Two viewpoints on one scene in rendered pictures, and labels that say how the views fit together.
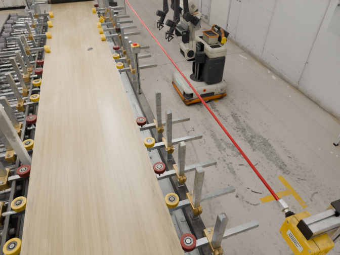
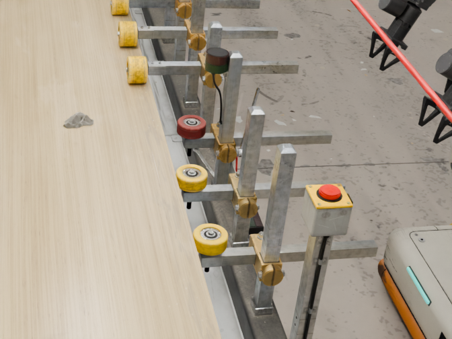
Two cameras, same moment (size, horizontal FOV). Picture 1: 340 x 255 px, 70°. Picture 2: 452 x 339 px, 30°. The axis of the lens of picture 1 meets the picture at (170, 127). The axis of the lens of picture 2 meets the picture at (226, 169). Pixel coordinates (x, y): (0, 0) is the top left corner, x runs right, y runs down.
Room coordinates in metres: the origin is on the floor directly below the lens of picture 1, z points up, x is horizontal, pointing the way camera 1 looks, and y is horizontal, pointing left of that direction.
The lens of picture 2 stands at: (0.91, 0.45, 2.08)
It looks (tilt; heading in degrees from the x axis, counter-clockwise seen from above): 33 degrees down; 3
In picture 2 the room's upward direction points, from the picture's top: 7 degrees clockwise
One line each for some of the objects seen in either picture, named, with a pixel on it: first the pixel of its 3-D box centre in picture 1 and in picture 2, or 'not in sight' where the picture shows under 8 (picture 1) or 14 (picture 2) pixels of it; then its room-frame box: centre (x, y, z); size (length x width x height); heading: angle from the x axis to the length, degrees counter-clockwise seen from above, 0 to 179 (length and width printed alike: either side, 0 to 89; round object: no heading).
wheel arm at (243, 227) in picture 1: (221, 235); not in sight; (0.61, -0.28, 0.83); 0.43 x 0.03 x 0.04; 109
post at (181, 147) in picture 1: (180, 169); not in sight; (1.02, -0.07, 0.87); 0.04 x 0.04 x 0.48; 19
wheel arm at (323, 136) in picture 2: (132, 49); (257, 139); (2.99, 0.48, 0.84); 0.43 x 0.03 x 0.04; 109
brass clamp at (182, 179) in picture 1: (179, 173); not in sight; (1.04, -0.06, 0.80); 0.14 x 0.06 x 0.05; 19
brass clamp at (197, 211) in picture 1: (194, 203); not in sight; (0.81, -0.14, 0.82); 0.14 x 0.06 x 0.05; 19
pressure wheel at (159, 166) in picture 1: (159, 171); not in sight; (1.02, 0.07, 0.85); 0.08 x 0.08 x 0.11
